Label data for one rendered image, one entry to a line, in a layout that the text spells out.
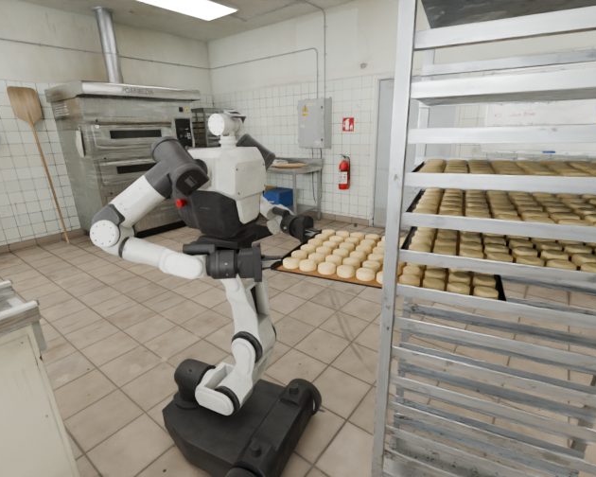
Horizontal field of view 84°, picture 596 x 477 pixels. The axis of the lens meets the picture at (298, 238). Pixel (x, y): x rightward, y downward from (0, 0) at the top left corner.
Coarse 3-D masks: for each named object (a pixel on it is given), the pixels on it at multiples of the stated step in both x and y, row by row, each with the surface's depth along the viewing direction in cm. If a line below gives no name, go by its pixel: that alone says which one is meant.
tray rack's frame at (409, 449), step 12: (588, 408) 109; (408, 432) 146; (396, 444) 141; (408, 444) 140; (444, 444) 140; (576, 444) 115; (420, 456) 135; (432, 456) 135; (444, 456) 135; (480, 456) 134; (384, 468) 130; (396, 468) 130; (408, 468) 130; (444, 468) 130; (456, 468) 130; (468, 468) 130; (480, 468) 130
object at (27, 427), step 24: (0, 336) 104; (24, 336) 109; (0, 360) 105; (24, 360) 110; (0, 384) 106; (24, 384) 111; (48, 384) 117; (0, 408) 107; (24, 408) 112; (48, 408) 118; (0, 432) 108; (24, 432) 113; (48, 432) 120; (0, 456) 109; (24, 456) 115; (48, 456) 121; (72, 456) 128
